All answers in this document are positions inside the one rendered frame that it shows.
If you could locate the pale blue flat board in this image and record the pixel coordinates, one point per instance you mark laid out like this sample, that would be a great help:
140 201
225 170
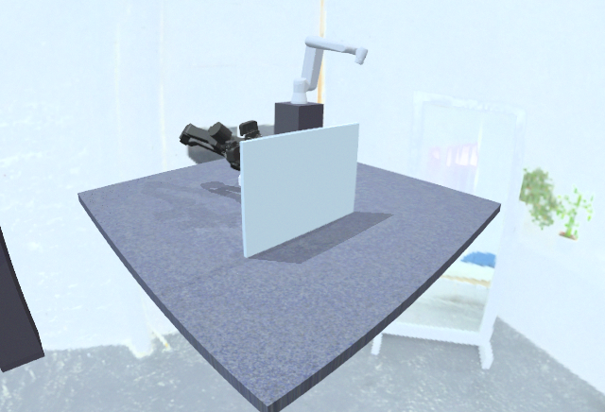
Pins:
294 183

